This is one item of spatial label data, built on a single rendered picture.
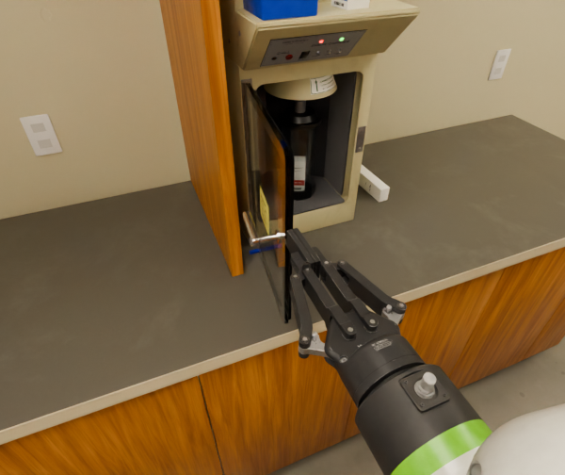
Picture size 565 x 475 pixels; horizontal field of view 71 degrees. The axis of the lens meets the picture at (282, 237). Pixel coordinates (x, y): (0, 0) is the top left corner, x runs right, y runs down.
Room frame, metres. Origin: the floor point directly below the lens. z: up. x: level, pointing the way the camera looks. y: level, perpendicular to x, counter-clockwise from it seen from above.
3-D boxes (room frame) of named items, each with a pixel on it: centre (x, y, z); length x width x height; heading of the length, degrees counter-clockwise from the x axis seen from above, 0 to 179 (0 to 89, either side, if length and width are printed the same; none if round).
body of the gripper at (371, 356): (0.23, -0.09, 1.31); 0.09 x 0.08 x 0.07; 22
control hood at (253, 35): (0.81, -0.08, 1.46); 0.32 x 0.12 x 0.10; 112
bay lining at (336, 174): (0.98, -0.02, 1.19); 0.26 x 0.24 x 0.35; 112
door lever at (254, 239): (0.57, 0.04, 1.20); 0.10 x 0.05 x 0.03; 15
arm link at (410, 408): (0.16, -0.11, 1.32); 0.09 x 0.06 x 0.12; 112
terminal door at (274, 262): (0.64, 0.03, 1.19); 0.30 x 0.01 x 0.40; 15
